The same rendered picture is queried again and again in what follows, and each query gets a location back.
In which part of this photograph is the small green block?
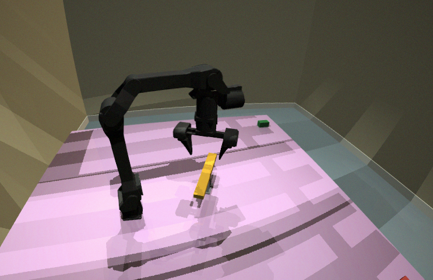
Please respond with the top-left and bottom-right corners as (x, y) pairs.
(257, 120), (269, 127)

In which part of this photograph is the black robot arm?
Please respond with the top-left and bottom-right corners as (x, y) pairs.
(98, 64), (245, 221)

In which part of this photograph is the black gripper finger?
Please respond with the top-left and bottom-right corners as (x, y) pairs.
(219, 143), (232, 160)
(178, 134), (192, 155)

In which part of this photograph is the yellow rectangular bar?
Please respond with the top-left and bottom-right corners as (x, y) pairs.
(193, 153), (217, 200)

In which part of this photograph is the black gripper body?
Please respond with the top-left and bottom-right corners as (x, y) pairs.
(173, 113), (239, 147)

